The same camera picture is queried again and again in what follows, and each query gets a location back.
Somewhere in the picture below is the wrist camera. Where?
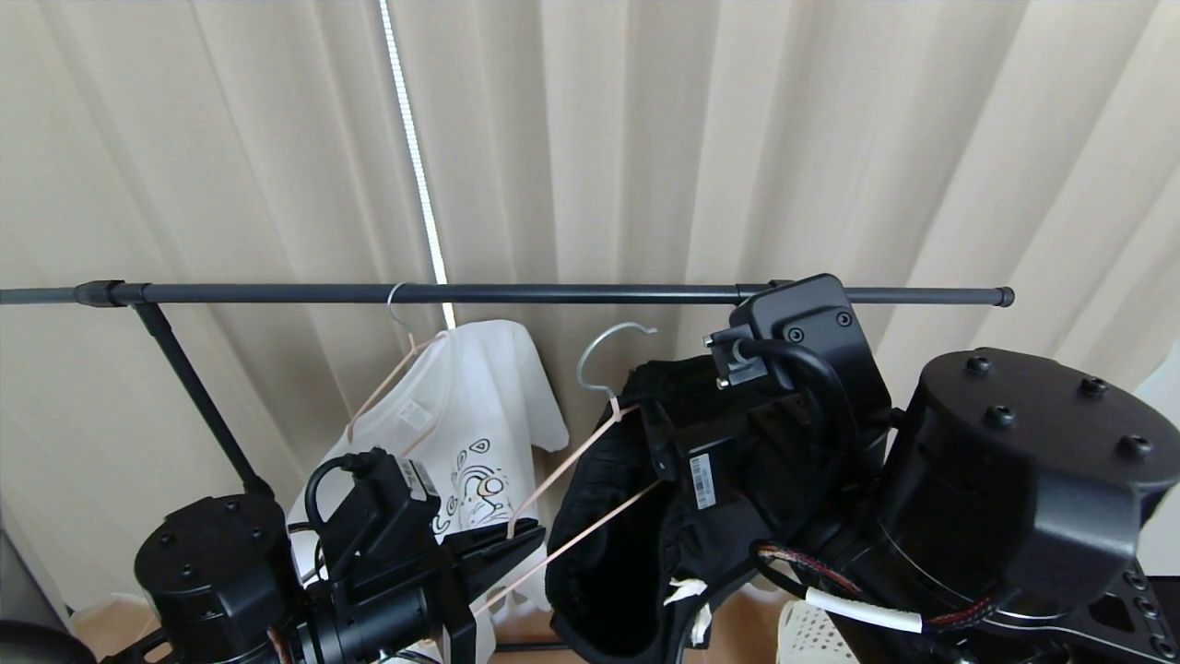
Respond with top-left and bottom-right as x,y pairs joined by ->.
705,273 -> 893,444
324,449 -> 442,582

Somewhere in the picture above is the black garment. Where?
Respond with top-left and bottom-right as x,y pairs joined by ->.
544,355 -> 803,664

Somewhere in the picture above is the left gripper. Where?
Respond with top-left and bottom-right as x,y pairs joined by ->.
300,539 -> 478,664

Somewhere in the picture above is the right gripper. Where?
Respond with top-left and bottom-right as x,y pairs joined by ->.
639,397 -> 893,591

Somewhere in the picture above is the pink clothes hanger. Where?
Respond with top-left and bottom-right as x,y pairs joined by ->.
472,322 -> 667,617
345,281 -> 453,457

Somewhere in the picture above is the white laundry basket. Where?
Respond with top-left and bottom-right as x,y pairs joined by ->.
776,599 -> 863,664

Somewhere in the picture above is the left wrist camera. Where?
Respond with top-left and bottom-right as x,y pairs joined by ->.
324,449 -> 442,582

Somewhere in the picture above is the beige curtain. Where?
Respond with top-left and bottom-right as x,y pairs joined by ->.
0,0 -> 1180,614

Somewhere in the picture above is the black clothes rack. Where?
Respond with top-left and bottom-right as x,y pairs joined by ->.
0,279 -> 1017,504

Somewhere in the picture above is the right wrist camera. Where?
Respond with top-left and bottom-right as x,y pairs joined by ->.
705,273 -> 893,444

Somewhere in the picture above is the white printed t-shirt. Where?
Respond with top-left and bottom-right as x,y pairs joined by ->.
288,319 -> 572,646

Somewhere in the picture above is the black cable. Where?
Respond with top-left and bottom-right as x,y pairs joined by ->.
302,450 -> 377,563
733,338 -> 860,462

